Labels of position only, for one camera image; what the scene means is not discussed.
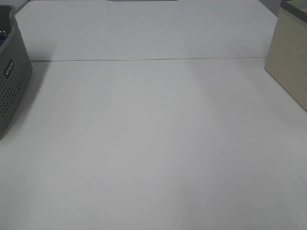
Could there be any grey perforated plastic basket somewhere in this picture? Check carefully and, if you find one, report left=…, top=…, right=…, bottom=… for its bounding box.
left=0, top=5, right=33, bottom=137

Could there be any beige fabric storage box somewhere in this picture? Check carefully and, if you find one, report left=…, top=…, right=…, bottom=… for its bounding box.
left=265, top=0, right=307, bottom=110

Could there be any blue microfibre towel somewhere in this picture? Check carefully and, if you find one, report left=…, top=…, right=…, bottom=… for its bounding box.
left=0, top=31, right=8, bottom=46

